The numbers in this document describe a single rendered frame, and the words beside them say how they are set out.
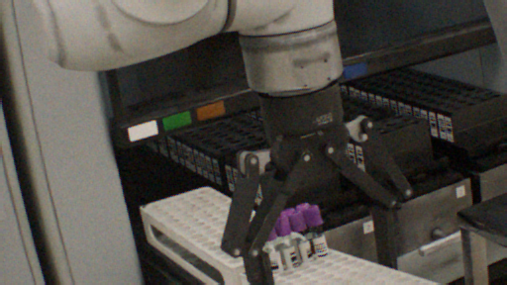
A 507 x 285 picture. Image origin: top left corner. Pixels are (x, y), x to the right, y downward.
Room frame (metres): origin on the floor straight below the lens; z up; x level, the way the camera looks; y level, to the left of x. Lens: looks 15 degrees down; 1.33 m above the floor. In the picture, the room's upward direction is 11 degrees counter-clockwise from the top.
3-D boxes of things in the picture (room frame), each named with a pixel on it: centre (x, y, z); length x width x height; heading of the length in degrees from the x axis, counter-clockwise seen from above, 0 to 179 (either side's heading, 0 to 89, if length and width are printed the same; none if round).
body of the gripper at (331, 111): (1.10, -0.05, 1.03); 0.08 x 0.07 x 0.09; 112
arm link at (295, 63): (1.10, -0.05, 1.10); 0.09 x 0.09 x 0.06
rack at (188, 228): (1.37, 0.05, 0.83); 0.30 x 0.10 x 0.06; 22
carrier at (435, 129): (1.67, -0.32, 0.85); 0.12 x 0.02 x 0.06; 112
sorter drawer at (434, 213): (1.79, -0.11, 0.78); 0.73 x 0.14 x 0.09; 22
